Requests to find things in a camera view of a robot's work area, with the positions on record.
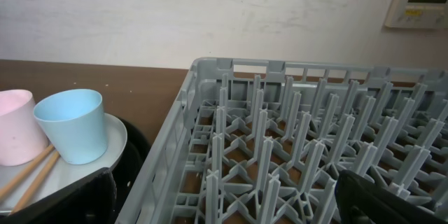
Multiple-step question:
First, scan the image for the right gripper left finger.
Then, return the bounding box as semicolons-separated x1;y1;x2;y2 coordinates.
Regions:
1;168;117;224

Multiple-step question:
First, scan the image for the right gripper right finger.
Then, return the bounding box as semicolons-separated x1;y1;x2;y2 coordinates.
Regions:
335;170;445;224

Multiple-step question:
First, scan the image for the wooden chopstick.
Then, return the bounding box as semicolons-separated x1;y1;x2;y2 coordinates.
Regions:
10;150;60;214
1;144;55;200

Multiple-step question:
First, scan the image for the blue cup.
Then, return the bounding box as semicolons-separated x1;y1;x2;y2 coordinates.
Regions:
34;89;108;165

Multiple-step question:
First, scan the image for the pink cup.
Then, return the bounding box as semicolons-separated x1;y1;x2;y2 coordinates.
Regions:
1;90;48;166

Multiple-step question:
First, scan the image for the grey dishwasher rack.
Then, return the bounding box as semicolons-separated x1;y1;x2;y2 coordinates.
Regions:
117;58;447;223

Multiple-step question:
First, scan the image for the grey round plate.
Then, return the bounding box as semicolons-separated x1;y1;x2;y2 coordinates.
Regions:
1;113;127;215

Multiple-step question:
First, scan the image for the round black serving tray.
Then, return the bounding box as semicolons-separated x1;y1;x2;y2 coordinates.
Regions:
111;118;151;223

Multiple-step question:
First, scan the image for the wall control panel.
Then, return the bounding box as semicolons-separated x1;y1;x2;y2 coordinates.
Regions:
384;0;447;29

